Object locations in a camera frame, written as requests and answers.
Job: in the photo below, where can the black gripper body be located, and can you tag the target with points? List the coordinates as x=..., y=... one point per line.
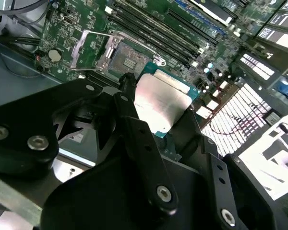
x=98, y=203

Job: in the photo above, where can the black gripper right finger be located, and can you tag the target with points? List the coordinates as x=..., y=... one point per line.
x=213, y=158

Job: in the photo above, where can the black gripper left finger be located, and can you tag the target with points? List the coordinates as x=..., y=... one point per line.
x=26, y=115

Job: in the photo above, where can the silver CPU green substrate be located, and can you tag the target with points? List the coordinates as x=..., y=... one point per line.
x=158, y=103

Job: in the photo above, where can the metal socket cover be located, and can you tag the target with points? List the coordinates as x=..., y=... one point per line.
x=76, y=52

